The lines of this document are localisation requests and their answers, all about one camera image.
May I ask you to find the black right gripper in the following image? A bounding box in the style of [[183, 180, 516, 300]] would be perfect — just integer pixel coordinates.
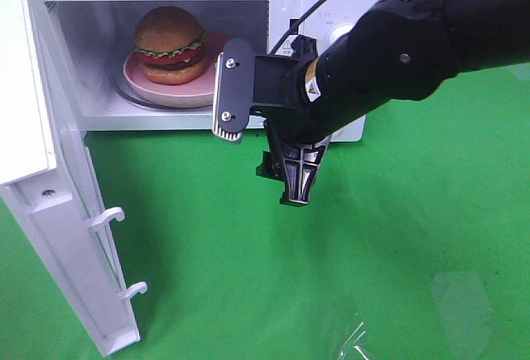
[[252, 35, 331, 207]]

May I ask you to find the pink round plate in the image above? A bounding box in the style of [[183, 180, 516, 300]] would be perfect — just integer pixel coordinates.
[[119, 32, 232, 108]]

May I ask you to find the burger with lettuce and tomato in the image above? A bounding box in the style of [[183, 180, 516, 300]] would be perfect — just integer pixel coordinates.
[[134, 6, 208, 85]]

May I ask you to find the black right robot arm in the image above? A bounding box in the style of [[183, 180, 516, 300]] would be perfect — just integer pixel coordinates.
[[253, 0, 529, 206]]

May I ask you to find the white upper microwave knob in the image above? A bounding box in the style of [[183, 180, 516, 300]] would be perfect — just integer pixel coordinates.
[[325, 22, 354, 46]]

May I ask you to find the glass microwave turntable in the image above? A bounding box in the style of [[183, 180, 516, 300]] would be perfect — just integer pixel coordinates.
[[110, 74, 214, 111]]

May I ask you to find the clear tape piece on table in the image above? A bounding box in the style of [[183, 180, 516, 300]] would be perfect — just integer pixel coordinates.
[[332, 311, 373, 360]]

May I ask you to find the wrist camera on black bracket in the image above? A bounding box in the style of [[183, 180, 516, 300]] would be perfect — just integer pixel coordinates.
[[212, 38, 256, 143]]

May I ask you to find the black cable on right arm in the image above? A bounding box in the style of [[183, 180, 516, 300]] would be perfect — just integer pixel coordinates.
[[268, 0, 364, 55]]

